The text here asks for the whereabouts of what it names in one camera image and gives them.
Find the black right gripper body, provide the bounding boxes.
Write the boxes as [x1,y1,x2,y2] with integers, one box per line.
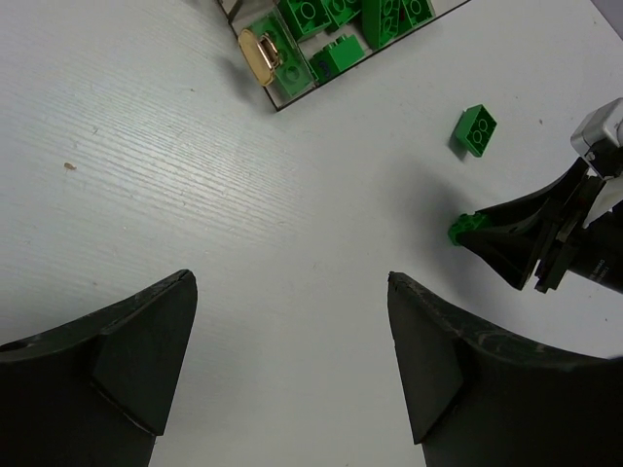
[532,172,623,296]

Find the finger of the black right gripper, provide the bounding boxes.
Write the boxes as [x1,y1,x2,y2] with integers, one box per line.
[457,221,550,290]
[476,160,589,227]

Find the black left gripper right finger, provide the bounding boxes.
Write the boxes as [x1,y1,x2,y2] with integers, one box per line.
[387,272,622,466]

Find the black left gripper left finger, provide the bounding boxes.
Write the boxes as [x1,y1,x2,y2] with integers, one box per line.
[1,269,198,466]

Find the green upturned 2x2 lego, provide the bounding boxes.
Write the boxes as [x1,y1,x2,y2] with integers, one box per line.
[454,104,497,158]

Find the green 2x4 lego plate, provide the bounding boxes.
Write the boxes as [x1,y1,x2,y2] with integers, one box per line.
[248,9,314,100]

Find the green 2x4 lego brick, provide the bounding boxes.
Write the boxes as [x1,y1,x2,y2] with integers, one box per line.
[361,0,402,51]

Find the green upturned 2x3 lego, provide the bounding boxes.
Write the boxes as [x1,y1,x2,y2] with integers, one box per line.
[277,0,331,42]

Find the clear three-compartment organizer tray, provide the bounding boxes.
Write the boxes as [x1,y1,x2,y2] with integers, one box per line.
[219,0,465,111]

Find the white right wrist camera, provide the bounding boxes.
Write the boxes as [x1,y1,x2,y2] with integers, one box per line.
[570,97,622,228]

